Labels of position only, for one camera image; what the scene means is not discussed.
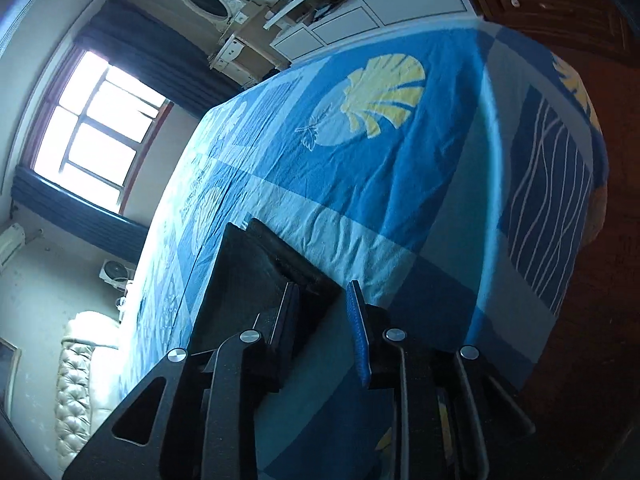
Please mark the white tufted headboard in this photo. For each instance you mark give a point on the white tufted headboard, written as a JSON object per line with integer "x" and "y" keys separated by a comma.
{"x": 80, "y": 385}

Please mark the dark blue curtain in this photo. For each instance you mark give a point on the dark blue curtain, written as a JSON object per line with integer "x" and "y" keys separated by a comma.
{"x": 150, "y": 45}
{"x": 75, "y": 205}

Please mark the black pants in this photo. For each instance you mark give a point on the black pants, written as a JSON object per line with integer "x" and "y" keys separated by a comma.
{"x": 250, "y": 270}

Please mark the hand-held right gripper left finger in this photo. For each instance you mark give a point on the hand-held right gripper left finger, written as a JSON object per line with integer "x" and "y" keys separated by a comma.
{"x": 281, "y": 327}

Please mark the wooden frame window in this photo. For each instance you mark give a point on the wooden frame window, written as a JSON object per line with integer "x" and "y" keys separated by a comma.
{"x": 95, "y": 125}

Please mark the white television cabinet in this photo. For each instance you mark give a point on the white television cabinet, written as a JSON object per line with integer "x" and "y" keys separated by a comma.
{"x": 390, "y": 10}

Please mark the framed wall picture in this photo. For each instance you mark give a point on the framed wall picture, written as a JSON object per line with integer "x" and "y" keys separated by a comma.
{"x": 7, "y": 370}

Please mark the white oval vanity mirror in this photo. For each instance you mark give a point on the white oval vanity mirror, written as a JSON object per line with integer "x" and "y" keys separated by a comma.
{"x": 207, "y": 0}

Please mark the white fan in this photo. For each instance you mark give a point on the white fan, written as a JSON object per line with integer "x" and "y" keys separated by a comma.
{"x": 115, "y": 272}

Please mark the white dressing table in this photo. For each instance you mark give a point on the white dressing table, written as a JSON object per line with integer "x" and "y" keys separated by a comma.
{"x": 240, "y": 40}

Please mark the brown wooden wardrobe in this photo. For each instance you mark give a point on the brown wooden wardrobe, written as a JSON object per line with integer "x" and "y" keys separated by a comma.
{"x": 545, "y": 5}

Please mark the white air conditioner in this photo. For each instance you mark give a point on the white air conditioner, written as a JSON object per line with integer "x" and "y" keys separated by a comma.
{"x": 10, "y": 245}

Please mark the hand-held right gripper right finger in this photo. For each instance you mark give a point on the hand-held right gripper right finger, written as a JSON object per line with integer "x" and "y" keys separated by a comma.
{"x": 359, "y": 335}

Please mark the blue printed bed sheet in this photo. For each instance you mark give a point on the blue printed bed sheet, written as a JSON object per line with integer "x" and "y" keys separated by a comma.
{"x": 400, "y": 185}

